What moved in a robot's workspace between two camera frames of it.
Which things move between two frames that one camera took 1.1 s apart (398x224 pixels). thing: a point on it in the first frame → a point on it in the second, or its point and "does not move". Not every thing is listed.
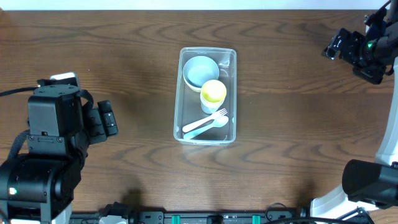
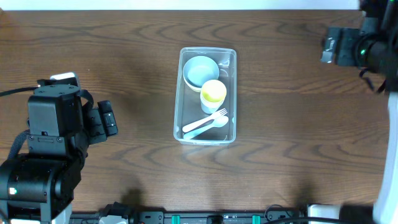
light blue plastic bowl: (198, 70) does not move
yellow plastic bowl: (204, 91) → (195, 88)
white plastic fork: (194, 125) does not move
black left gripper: (109, 121) does not move
